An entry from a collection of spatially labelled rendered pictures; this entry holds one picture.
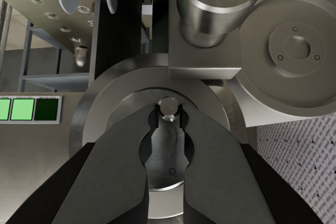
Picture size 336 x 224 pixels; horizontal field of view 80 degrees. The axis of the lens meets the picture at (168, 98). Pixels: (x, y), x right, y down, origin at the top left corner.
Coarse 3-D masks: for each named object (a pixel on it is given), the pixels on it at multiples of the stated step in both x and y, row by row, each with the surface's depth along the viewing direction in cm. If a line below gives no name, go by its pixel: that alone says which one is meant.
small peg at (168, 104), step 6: (168, 96) 12; (162, 102) 12; (168, 102) 12; (174, 102) 12; (162, 108) 12; (168, 108) 12; (174, 108) 12; (162, 114) 12; (168, 114) 12; (174, 114) 12; (168, 120) 14
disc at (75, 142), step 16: (128, 64) 18; (144, 64) 18; (160, 64) 18; (96, 80) 18; (112, 80) 18; (208, 80) 17; (96, 96) 17; (224, 96) 17; (80, 112) 17; (240, 112) 17; (80, 128) 17; (240, 128) 17; (80, 144) 17
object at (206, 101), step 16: (128, 80) 16; (144, 80) 16; (160, 80) 16; (176, 80) 16; (192, 80) 16; (112, 96) 16; (192, 96) 16; (208, 96) 16; (96, 112) 16; (208, 112) 16; (224, 112) 16; (96, 128) 16; (160, 192) 15; (176, 192) 15; (160, 208) 14; (176, 208) 14
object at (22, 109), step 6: (18, 102) 50; (24, 102) 50; (30, 102) 50; (12, 108) 50; (18, 108) 50; (24, 108) 50; (30, 108) 50; (12, 114) 50; (18, 114) 50; (24, 114) 50; (30, 114) 50
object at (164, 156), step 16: (128, 96) 15; (144, 96) 15; (160, 96) 15; (176, 96) 15; (112, 112) 15; (128, 112) 15; (160, 128) 15; (176, 128) 15; (160, 144) 15; (176, 144) 14; (160, 160) 14; (176, 160) 14; (160, 176) 14; (176, 176) 14
